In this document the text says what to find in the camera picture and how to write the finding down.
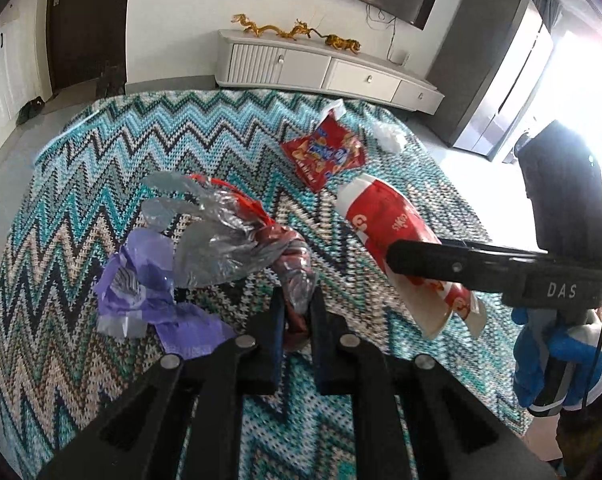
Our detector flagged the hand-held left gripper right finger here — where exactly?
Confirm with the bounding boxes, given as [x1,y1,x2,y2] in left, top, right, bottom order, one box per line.
[308,287,556,480]

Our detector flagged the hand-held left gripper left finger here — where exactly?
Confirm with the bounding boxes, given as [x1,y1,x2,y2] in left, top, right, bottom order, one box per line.
[36,287,288,480]

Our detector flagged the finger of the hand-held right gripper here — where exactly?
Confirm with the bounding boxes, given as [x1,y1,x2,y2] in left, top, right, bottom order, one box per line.
[385,239,556,294]

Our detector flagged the red white paper cup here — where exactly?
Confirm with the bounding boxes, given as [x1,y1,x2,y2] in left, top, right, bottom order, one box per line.
[335,172,482,342]

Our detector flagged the clear plastic bag red print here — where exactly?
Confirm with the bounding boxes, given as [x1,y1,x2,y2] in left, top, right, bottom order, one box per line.
[141,172,317,352]

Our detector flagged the person's right hand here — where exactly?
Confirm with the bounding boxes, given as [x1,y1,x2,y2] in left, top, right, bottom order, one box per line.
[511,305,602,411]

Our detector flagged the purple wrapper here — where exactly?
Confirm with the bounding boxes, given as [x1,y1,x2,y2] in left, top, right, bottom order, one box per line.
[155,304,238,361]
[93,229,178,338]

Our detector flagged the white crumpled tissue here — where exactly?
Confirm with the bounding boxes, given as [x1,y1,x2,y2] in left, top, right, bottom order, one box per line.
[373,122,405,154]

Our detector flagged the grey steel refrigerator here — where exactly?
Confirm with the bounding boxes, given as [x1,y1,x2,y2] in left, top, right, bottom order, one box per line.
[425,0,554,162]

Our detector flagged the red snack packet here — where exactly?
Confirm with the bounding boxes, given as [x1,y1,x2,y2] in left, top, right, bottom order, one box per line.
[280,99,368,194]

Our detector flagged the grey blue curtain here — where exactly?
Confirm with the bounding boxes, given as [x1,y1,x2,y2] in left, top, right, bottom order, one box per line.
[528,0,564,27]

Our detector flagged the white television stand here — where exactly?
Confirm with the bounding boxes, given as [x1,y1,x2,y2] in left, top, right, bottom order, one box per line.
[214,28,446,116]

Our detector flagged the golden tiger figurine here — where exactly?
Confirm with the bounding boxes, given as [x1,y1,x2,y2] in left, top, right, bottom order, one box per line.
[323,33,363,55]

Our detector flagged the zigzag knitted blanket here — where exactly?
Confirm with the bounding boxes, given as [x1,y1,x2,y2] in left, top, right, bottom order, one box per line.
[0,88,534,480]

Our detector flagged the golden dragon figurine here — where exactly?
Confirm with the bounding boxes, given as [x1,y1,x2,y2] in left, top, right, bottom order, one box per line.
[280,18,328,44]
[230,12,283,41]

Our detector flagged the brown boot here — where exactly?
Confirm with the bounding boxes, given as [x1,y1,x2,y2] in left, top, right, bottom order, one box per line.
[109,62,128,95]
[94,64,112,97]

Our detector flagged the dark brown door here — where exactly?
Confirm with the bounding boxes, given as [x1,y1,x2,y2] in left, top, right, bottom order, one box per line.
[46,0,135,99]

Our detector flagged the television cable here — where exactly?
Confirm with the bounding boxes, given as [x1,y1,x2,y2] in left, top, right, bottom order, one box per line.
[366,5,407,61]

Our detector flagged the white wall cabinet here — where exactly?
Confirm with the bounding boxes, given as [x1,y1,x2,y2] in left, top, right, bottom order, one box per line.
[0,0,53,163]

